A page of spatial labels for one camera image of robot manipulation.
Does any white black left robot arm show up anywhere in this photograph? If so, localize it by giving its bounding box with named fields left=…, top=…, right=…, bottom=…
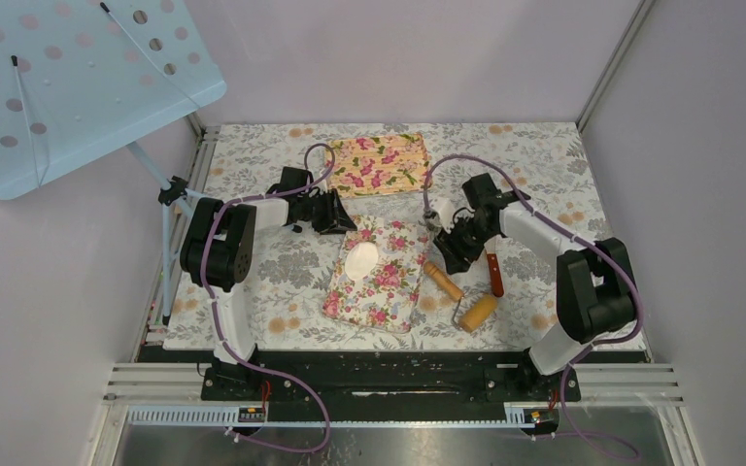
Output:
left=179, top=167, right=357, bottom=399

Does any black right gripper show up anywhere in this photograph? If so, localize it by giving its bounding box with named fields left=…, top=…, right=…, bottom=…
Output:
left=434, top=215, right=498, bottom=277

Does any light blue perforated music stand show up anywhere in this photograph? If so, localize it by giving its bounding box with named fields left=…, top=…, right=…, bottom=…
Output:
left=0, top=1, right=247, bottom=325

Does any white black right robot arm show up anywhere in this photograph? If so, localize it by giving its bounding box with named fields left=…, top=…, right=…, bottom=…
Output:
left=423, top=174, right=642, bottom=400

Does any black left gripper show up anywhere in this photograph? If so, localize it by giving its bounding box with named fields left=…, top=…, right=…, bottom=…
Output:
left=298, top=189, right=357, bottom=235

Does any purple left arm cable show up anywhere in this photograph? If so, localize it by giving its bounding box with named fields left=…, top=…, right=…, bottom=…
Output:
left=199, top=142, right=337, bottom=456

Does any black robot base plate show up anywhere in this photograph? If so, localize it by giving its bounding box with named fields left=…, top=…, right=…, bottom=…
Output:
left=201, top=350, right=582, bottom=420

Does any red handled metal scraper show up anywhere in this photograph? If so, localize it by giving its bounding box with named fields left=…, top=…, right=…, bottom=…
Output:
left=484, top=235, right=505, bottom=298

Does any yellow floral rectangular tray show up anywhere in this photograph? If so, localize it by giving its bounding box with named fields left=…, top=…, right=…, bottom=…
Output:
left=326, top=133, right=429, bottom=198

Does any white dough ball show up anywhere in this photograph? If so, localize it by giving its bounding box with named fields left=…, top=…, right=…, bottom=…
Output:
left=344, top=242, right=379, bottom=282

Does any floral grey table mat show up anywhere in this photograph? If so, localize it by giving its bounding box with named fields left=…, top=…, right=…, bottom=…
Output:
left=163, top=121, right=648, bottom=353

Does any wooden dough roller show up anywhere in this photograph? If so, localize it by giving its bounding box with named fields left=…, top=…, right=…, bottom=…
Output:
left=423, top=261, right=498, bottom=333

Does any white slotted cable duct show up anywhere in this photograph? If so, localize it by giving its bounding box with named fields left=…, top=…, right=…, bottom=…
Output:
left=126, top=405, right=535, bottom=428

